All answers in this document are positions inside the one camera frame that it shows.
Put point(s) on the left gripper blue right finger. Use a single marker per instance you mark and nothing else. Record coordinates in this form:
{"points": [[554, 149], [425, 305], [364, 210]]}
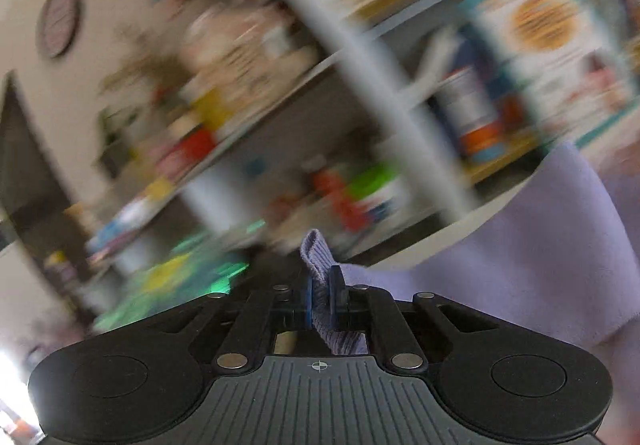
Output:
{"points": [[373, 312]]}

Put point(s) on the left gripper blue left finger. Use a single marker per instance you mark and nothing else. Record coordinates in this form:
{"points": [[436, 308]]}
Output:
{"points": [[254, 324]]}

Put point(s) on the purple and pink sweater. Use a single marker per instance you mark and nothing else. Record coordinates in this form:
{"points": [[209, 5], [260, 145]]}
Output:
{"points": [[530, 325]]}

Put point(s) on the white tub green lid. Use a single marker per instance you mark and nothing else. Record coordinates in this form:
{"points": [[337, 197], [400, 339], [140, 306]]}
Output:
{"points": [[378, 192]]}

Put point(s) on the white orange medicine box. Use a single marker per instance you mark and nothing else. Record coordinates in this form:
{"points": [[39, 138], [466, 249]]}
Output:
{"points": [[472, 116]]}

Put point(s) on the children's picture book teal border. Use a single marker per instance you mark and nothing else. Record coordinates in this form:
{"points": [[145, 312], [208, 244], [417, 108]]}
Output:
{"points": [[563, 60]]}

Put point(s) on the white bookshelf frame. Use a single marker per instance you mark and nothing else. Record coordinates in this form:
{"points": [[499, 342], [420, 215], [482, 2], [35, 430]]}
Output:
{"points": [[352, 32]]}

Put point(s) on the round wall plaque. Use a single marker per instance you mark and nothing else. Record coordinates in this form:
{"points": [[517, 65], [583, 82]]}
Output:
{"points": [[58, 27]]}

